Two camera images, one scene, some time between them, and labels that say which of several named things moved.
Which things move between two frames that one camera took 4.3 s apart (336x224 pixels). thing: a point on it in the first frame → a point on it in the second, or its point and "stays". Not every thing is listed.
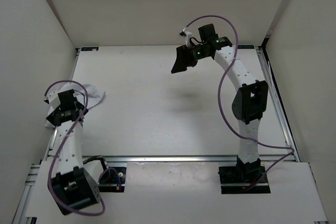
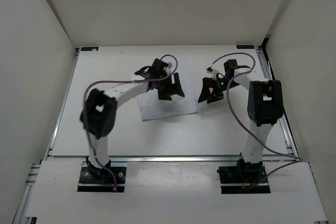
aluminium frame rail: (182, 159) stays
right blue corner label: (245, 46) stays
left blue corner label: (89, 49) stays
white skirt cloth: (92, 94) → (153, 108)
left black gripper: (53, 116) → (175, 89)
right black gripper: (184, 59) → (206, 95)
